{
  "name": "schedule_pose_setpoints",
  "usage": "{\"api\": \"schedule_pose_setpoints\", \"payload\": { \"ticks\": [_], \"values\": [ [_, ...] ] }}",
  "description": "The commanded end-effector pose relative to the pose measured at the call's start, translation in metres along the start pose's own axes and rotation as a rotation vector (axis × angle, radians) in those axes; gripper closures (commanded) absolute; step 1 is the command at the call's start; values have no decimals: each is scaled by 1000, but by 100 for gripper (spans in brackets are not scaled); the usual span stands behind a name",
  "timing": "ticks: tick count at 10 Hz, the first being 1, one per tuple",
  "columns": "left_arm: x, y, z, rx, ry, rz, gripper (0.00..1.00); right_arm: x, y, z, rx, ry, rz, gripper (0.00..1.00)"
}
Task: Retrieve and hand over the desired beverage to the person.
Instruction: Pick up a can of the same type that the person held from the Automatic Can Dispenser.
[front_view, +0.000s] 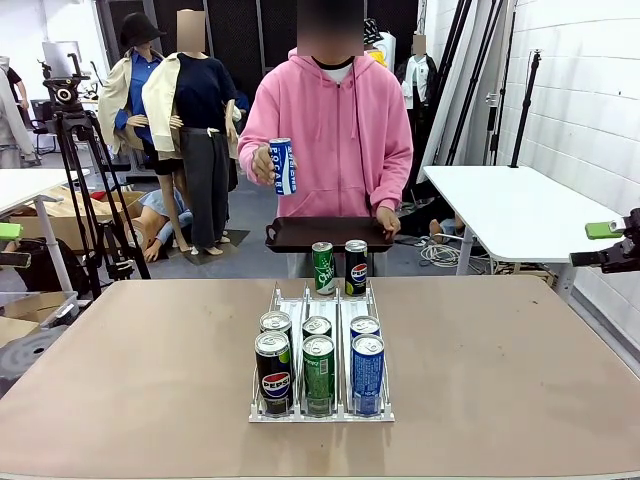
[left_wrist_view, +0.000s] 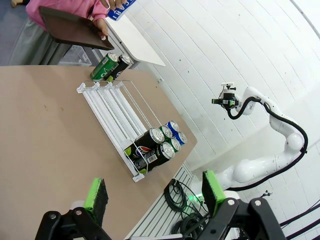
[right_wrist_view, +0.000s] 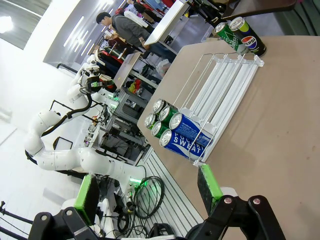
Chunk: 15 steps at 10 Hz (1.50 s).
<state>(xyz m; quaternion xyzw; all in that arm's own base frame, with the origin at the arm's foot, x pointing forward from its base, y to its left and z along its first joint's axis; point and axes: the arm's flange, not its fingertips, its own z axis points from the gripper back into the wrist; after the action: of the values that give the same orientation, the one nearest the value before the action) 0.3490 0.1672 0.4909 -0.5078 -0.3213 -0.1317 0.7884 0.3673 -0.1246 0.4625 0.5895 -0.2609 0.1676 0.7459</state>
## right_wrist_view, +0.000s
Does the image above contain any metal equipment rack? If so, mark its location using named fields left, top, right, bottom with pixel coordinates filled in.
left=84, top=88, right=151, bottom=163

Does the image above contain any white can dispenser rack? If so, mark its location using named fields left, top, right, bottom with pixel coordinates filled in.
left=172, top=52, right=265, bottom=168

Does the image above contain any green Chilsung cider can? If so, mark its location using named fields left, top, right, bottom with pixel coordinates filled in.
left=158, top=104, right=180, bottom=123
left=150, top=120, right=171, bottom=139
left=213, top=21, right=247, bottom=55

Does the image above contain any black camera tripod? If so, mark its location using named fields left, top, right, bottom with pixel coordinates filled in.
left=192, top=0, right=226, bottom=27

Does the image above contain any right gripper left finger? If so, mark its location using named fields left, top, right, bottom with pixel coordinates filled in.
left=28, top=174, right=101, bottom=240

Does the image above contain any white plastic bag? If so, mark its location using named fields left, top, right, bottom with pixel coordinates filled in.
left=156, top=59, right=172, bottom=77

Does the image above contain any person in grey hoodie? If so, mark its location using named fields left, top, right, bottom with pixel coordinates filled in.
left=96, top=11, right=153, bottom=55

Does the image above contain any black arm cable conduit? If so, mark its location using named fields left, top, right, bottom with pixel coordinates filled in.
left=41, top=87, right=92, bottom=137

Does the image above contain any blue Pocari Sweat can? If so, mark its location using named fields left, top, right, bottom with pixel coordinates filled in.
left=168, top=111, right=215, bottom=147
left=159, top=128, right=208, bottom=161

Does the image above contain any white table with white legs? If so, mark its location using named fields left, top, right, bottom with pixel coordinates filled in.
left=143, top=0, right=191, bottom=48

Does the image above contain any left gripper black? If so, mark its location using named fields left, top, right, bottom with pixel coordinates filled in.
left=83, top=76, right=105, bottom=95

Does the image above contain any grey slotted aluminium base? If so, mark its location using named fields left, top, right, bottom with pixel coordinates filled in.
left=136, top=147, right=208, bottom=236

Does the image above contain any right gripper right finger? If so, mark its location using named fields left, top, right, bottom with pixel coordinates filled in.
left=186, top=164, right=286, bottom=240

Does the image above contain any light wood table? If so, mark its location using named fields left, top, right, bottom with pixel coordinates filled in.
left=113, top=51, right=142, bottom=90

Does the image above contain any black cable bundle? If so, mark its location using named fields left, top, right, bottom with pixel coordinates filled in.
left=117, top=176, right=166, bottom=238

